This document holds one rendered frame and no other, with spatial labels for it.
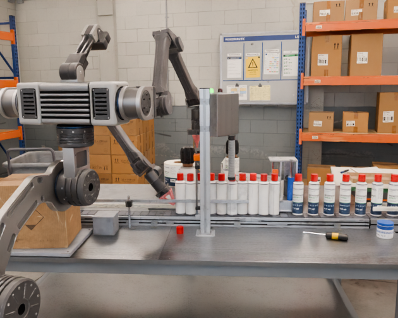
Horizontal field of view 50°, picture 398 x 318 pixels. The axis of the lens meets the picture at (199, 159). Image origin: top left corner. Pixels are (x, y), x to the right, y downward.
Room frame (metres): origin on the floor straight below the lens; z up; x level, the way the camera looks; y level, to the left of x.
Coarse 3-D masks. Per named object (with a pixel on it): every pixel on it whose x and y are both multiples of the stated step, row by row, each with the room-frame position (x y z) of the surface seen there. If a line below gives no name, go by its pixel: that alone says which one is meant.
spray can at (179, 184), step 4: (180, 176) 2.04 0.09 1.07; (176, 180) 2.06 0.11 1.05; (180, 180) 2.05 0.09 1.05; (176, 184) 2.04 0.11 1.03; (180, 184) 2.04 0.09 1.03; (184, 184) 2.05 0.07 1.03; (176, 188) 2.04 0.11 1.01; (180, 188) 2.03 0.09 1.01; (184, 188) 2.05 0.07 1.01; (176, 192) 2.04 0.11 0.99; (180, 192) 2.03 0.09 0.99; (184, 192) 2.05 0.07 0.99; (176, 196) 2.04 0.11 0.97; (180, 196) 2.03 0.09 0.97; (184, 196) 2.05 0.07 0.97; (176, 204) 2.04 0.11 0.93; (180, 204) 2.04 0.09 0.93; (184, 204) 2.05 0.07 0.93; (176, 208) 2.04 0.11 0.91; (180, 208) 2.03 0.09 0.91; (184, 208) 2.05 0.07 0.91; (176, 212) 2.05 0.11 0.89; (180, 212) 2.03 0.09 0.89; (184, 212) 2.04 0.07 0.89
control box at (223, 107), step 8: (216, 96) 1.86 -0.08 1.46; (224, 96) 1.90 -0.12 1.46; (232, 96) 1.95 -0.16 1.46; (216, 104) 1.86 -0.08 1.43; (224, 104) 1.90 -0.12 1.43; (232, 104) 1.95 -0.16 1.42; (216, 112) 1.86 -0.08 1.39; (224, 112) 1.90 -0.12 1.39; (232, 112) 1.95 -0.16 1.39; (216, 120) 1.87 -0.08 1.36; (224, 120) 1.90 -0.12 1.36; (232, 120) 1.95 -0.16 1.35; (216, 128) 1.87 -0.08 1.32; (224, 128) 1.90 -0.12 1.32; (232, 128) 1.95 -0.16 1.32; (216, 136) 1.87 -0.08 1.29
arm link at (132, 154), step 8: (112, 128) 2.13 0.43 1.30; (120, 128) 2.14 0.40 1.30; (120, 136) 2.11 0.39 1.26; (120, 144) 2.10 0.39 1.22; (128, 144) 2.08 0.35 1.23; (128, 152) 2.07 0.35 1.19; (136, 152) 2.06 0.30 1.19; (128, 160) 2.07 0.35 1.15; (136, 160) 2.08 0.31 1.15; (136, 168) 2.04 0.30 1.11; (144, 168) 2.04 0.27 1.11
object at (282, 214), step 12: (216, 216) 2.00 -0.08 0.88; (228, 216) 2.00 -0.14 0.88; (240, 216) 2.00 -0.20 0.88; (252, 216) 1.99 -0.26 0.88; (264, 216) 2.01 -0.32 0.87; (276, 216) 1.99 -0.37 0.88; (288, 216) 1.99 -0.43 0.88; (300, 216) 1.98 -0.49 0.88; (312, 216) 1.99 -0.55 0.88; (324, 216) 1.98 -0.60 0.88; (336, 216) 1.98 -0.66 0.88; (348, 216) 1.98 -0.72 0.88
